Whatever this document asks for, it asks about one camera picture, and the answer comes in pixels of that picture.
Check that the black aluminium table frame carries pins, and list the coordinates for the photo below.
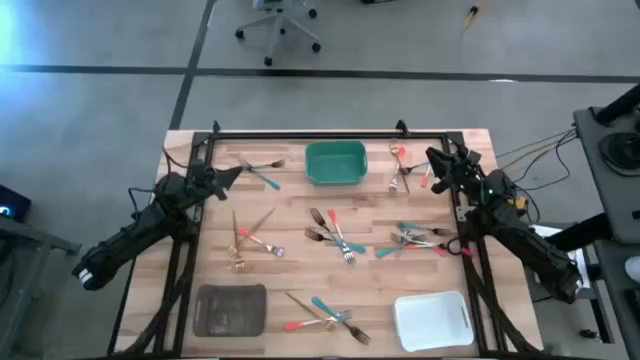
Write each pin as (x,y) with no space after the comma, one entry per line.
(325,135)

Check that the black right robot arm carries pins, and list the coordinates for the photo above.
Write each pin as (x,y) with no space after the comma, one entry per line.
(525,245)

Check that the teal green plastic bin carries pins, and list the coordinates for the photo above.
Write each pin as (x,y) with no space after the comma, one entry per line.
(335,165)

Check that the white plastic bin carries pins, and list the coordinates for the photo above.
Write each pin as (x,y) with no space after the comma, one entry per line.
(430,320)

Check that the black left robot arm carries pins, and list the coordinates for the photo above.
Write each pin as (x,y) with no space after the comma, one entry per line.
(130,235)

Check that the grey office chair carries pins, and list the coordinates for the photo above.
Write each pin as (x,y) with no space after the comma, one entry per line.
(280,22)

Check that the black diagonal stand beam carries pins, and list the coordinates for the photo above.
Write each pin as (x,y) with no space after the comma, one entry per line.
(590,227)

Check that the black device with blue light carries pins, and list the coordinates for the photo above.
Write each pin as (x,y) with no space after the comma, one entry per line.
(15,202)

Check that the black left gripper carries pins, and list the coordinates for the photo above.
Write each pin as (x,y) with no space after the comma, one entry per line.
(202,182)

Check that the grey equipment cart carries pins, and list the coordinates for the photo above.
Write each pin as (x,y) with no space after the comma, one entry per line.
(607,200)

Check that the grey side stand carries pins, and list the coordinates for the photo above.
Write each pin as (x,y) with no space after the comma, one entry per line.
(30,237)

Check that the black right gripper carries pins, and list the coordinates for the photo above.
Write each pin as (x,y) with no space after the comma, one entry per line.
(465,172)

